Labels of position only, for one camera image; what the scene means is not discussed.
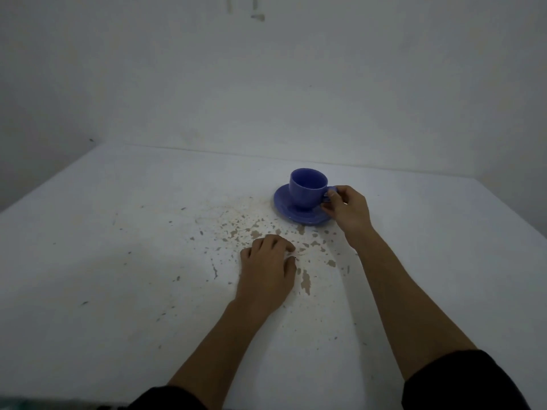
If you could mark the person's right forearm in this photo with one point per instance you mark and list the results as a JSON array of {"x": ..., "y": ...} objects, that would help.
[{"x": 406, "y": 303}]

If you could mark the black left sleeve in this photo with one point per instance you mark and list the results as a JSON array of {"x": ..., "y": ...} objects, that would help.
[{"x": 171, "y": 400}]

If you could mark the person's left thumb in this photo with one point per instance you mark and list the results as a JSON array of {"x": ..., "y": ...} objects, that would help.
[{"x": 291, "y": 267}]

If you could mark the person's right thumb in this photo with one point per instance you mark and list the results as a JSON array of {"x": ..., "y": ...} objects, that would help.
[{"x": 333, "y": 201}]

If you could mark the blue ceramic cup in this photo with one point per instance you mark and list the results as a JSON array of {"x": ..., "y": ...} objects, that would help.
[{"x": 307, "y": 187}]

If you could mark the blue ceramic saucer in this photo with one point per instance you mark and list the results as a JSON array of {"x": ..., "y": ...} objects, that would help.
[{"x": 284, "y": 204}]

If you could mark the person's right hand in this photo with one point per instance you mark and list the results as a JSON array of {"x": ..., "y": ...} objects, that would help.
[{"x": 352, "y": 215}]

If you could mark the black right sleeve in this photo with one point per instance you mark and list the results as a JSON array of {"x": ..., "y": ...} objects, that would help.
[{"x": 461, "y": 384}]

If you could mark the person's left hand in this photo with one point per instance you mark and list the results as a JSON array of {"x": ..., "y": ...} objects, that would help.
[{"x": 265, "y": 277}]

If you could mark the person's left forearm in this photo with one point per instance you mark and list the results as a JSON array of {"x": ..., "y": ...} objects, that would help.
[{"x": 226, "y": 345}]

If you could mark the black sleeve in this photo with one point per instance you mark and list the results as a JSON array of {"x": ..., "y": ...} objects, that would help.
[
  {"x": 461, "y": 384},
  {"x": 171, "y": 400}
]

